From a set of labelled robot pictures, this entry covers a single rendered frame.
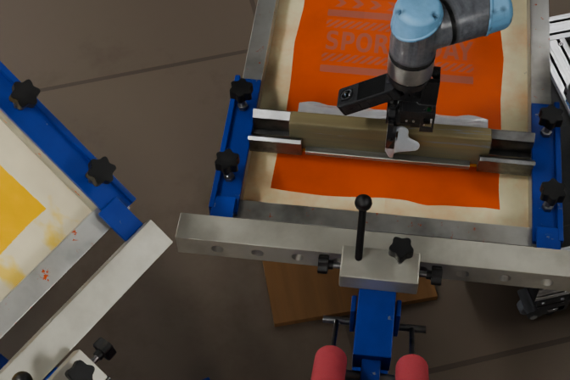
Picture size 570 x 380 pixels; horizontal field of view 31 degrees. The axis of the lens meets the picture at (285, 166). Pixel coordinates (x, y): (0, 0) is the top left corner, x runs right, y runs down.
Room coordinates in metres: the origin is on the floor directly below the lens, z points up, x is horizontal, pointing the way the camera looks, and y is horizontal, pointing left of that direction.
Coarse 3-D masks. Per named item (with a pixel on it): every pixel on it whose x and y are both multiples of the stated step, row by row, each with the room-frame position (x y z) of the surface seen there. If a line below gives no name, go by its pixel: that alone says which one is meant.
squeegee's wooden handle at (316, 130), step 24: (312, 120) 1.09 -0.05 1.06; (336, 120) 1.09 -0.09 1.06; (360, 120) 1.09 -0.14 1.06; (384, 120) 1.09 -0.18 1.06; (312, 144) 1.08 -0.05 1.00; (336, 144) 1.08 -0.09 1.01; (360, 144) 1.07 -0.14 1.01; (384, 144) 1.06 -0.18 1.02; (432, 144) 1.05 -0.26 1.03; (456, 144) 1.04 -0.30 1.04; (480, 144) 1.04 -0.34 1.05
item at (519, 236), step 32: (544, 0) 1.43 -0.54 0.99; (256, 32) 1.37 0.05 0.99; (544, 32) 1.34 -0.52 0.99; (256, 64) 1.29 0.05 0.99; (544, 64) 1.26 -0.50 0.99; (544, 96) 1.18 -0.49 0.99; (320, 224) 0.92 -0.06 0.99; (352, 224) 0.92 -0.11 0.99; (384, 224) 0.91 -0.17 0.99; (416, 224) 0.91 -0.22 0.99; (448, 224) 0.91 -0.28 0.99; (480, 224) 0.91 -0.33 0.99
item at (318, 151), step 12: (336, 156) 1.06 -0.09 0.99; (348, 156) 1.06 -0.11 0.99; (360, 156) 1.06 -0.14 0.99; (372, 156) 1.06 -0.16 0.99; (384, 156) 1.05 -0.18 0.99; (396, 156) 1.05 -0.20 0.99; (408, 156) 1.05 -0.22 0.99; (420, 156) 1.05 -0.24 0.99; (456, 168) 1.03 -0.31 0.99; (468, 168) 1.02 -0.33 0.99
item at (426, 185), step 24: (480, 48) 1.34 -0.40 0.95; (480, 72) 1.27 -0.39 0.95; (456, 96) 1.22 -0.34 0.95; (480, 96) 1.21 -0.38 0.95; (408, 168) 1.05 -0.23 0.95; (432, 168) 1.05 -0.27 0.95; (408, 192) 1.00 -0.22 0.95; (432, 192) 1.00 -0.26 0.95; (456, 192) 1.00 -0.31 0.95; (480, 192) 1.00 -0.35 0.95
